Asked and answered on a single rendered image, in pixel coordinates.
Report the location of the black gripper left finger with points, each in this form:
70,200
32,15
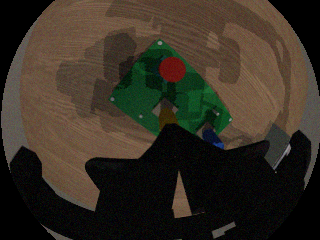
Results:
155,171

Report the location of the green circuit board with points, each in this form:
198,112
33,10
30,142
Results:
162,81

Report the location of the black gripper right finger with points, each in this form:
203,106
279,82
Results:
203,166

